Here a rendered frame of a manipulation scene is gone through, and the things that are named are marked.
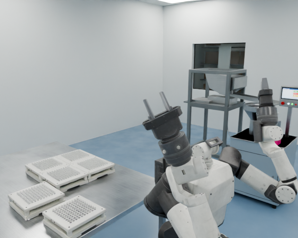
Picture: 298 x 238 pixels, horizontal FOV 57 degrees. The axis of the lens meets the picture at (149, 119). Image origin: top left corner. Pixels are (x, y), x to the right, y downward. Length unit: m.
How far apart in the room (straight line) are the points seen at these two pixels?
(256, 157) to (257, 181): 2.09
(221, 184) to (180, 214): 0.27
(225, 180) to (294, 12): 5.07
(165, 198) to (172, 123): 0.32
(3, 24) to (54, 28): 0.86
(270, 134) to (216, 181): 0.32
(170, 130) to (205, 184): 0.37
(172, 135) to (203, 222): 0.27
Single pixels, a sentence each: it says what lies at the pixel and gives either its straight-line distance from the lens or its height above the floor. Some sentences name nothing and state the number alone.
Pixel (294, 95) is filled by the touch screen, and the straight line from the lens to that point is 3.58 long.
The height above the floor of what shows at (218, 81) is 1.33.
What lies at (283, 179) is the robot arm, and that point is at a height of 1.22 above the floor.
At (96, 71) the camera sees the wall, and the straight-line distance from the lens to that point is 5.80.
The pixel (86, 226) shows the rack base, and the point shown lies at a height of 0.87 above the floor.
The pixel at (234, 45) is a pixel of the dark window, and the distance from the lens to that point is 6.47.
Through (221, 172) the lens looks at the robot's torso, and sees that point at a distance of 1.21.
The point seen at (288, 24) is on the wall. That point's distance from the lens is 6.04.
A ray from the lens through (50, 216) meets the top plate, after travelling 1.63.
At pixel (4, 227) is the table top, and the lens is 1.77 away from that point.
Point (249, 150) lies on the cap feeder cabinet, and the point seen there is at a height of 0.64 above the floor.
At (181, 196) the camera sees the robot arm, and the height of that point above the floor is 1.34.
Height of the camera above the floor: 1.76
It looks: 14 degrees down
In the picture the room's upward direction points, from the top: straight up
